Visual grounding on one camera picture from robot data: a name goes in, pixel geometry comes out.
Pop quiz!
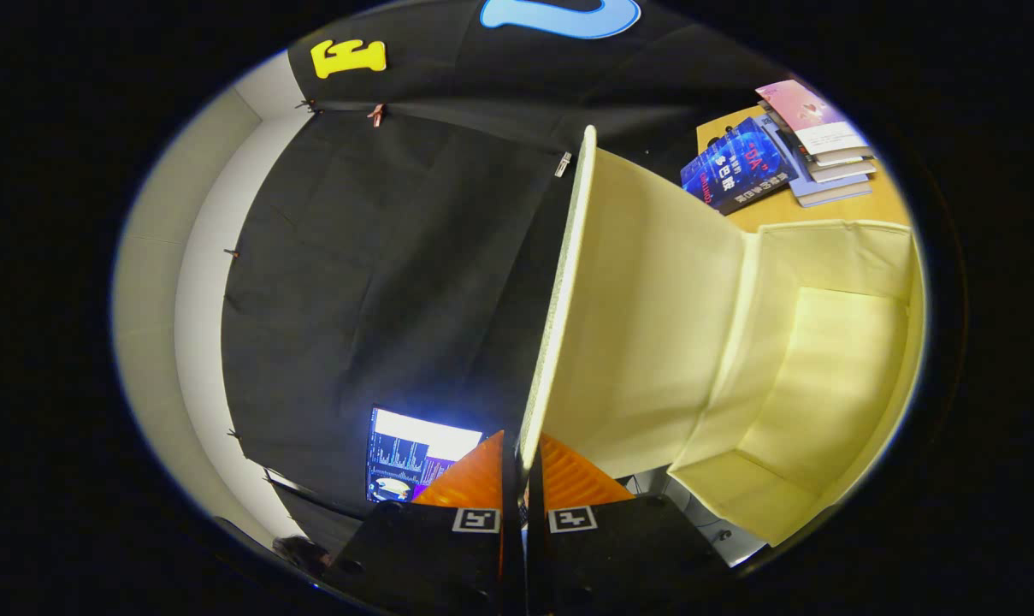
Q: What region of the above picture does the black backdrop cloth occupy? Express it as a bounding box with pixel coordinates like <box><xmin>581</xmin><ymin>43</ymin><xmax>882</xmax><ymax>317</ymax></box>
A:
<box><xmin>222</xmin><ymin>0</ymin><xmax>791</xmax><ymax>557</ymax></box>

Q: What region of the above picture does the pink cover book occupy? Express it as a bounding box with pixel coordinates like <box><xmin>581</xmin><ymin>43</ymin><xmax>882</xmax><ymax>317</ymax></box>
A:
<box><xmin>756</xmin><ymin>80</ymin><xmax>870</xmax><ymax>157</ymax></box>

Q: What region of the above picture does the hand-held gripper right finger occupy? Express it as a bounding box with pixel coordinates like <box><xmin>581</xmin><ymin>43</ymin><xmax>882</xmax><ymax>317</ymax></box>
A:
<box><xmin>525</xmin><ymin>434</ymin><xmax>733</xmax><ymax>616</ymax></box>

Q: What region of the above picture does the blue cover book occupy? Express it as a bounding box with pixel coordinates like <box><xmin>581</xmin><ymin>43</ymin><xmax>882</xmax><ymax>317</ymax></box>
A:
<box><xmin>681</xmin><ymin>115</ymin><xmax>800</xmax><ymax>215</ymax></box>

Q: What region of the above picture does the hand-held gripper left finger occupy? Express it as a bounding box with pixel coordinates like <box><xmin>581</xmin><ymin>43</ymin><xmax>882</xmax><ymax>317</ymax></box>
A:
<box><xmin>322</xmin><ymin>430</ymin><xmax>526</xmax><ymax>616</ymax></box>

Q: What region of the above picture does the pale blue book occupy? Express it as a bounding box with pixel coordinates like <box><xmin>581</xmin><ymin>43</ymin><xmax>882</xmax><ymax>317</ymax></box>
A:
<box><xmin>795</xmin><ymin>175</ymin><xmax>874</xmax><ymax>209</ymax></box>

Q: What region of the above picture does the pale green storage box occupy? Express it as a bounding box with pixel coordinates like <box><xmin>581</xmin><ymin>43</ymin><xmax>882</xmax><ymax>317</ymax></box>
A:
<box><xmin>517</xmin><ymin>126</ymin><xmax>926</xmax><ymax>548</ymax></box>

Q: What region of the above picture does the white book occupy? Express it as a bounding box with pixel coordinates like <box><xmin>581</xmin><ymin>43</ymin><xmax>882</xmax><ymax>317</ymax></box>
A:
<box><xmin>790</xmin><ymin>145</ymin><xmax>877</xmax><ymax>185</ymax></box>

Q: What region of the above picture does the computer monitor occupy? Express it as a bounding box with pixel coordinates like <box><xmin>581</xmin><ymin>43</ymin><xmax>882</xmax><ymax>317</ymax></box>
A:
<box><xmin>365</xmin><ymin>406</ymin><xmax>486</xmax><ymax>504</ymax></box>

